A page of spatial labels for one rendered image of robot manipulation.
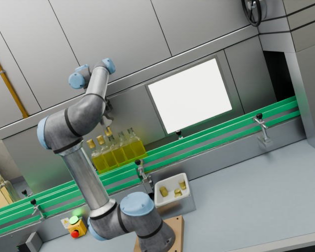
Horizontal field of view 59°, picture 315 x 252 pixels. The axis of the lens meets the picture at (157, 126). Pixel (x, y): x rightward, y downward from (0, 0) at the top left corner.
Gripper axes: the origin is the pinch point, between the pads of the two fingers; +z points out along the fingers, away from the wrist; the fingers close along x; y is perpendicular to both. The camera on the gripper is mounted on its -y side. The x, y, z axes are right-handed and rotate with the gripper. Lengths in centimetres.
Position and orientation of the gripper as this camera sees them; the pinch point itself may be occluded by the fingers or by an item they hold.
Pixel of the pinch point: (106, 129)
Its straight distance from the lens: 154.6
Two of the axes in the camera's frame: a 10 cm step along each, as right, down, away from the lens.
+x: 0.1, -2.9, 9.6
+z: 3.7, 8.9, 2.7
